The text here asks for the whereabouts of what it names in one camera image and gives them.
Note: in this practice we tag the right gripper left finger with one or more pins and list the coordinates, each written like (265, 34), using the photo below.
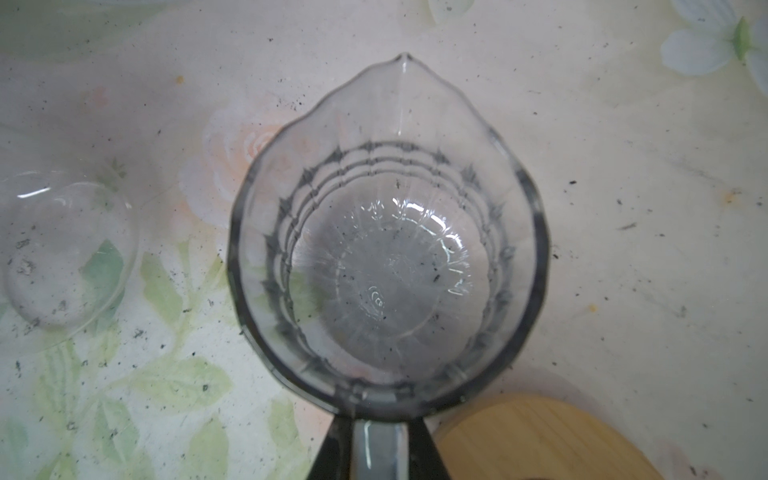
(333, 460)

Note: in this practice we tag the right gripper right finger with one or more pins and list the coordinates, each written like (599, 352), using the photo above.
(425, 462)

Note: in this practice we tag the grey ribbed glass pitcher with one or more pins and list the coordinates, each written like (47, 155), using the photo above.
(388, 256)

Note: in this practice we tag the clear glass carafe wooden handle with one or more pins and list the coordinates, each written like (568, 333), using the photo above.
(69, 240)

